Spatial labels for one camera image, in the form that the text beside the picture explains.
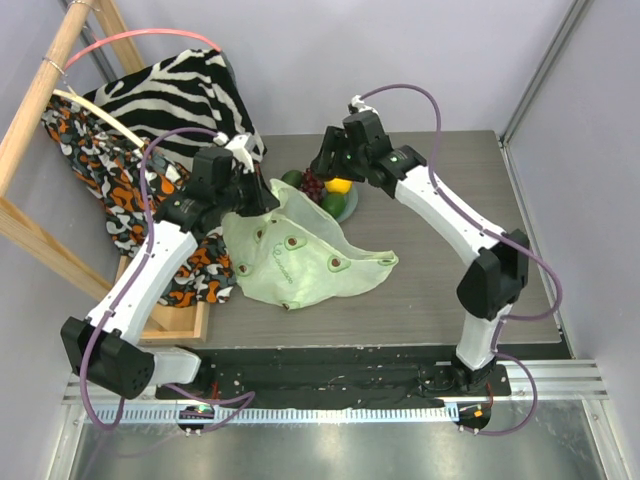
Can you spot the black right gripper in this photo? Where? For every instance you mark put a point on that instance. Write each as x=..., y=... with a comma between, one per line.
x=329, y=151

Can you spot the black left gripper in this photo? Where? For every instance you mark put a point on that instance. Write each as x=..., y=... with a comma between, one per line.
x=257, y=195

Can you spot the yellow lemon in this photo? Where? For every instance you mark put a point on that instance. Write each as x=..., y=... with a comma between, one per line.
x=338, y=186

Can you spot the red grape bunch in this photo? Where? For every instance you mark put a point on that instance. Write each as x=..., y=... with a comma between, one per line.
x=312, y=186

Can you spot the light green plastic bag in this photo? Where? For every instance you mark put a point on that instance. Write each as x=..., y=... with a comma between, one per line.
x=297, y=255

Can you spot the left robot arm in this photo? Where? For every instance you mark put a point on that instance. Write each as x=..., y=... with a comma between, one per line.
x=103, y=347

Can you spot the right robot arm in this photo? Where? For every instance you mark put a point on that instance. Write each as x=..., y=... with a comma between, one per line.
x=496, y=263

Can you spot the dark green avocado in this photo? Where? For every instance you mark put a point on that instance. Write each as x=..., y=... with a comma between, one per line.
x=293, y=178

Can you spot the green lime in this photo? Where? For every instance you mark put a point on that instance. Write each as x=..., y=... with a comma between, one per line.
x=334, y=204

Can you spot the light blue plate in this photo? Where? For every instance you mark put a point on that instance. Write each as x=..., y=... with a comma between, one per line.
x=352, y=199

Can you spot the zebra pattern cloth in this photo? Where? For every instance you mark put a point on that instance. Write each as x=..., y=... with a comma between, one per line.
x=195, y=88

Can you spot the orange camouflage cloth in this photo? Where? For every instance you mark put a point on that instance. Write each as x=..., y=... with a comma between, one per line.
x=108, y=164

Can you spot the cream hanger hoop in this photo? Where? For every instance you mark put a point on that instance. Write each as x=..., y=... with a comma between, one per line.
x=106, y=117

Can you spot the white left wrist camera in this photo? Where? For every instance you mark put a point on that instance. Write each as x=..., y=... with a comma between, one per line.
x=241, y=146

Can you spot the wooden clothes rack frame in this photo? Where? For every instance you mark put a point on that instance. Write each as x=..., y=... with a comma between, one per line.
x=35, y=301

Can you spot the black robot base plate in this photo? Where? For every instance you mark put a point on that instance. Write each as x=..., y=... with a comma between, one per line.
x=349, y=377

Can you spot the slotted cable duct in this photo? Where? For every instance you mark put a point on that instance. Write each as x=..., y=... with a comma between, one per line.
x=192, y=414

